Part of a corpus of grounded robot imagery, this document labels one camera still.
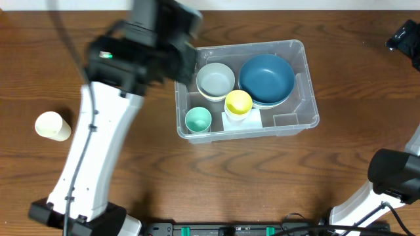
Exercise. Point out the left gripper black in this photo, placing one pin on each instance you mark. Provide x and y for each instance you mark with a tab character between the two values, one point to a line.
186	65

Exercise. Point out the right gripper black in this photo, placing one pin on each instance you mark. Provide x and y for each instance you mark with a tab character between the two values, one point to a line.
403	40

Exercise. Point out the grey small bowl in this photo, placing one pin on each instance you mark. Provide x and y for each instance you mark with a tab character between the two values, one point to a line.
215	79

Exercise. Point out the green plastic cup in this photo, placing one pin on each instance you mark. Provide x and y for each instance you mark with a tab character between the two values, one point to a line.
198	120

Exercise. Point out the yellow plastic cup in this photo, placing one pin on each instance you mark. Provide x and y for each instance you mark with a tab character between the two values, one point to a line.
238	102

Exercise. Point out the clear plastic storage bin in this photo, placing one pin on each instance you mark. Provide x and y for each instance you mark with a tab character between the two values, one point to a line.
298	113

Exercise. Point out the beige large bowl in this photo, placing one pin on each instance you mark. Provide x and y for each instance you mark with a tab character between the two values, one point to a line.
263	107

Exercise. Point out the white plastic cup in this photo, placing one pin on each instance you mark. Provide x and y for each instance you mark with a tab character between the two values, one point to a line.
52	126

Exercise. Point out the yellow small bowl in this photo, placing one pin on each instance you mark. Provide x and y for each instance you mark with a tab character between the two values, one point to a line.
213	98

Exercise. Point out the pink plastic cup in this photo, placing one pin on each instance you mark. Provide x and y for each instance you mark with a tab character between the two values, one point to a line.
234	118

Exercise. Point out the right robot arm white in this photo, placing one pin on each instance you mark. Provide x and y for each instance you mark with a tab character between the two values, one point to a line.
392	182

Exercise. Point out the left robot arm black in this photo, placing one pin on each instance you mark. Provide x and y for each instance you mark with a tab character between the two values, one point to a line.
112	94

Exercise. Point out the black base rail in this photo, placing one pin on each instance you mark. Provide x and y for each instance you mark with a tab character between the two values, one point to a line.
251	229

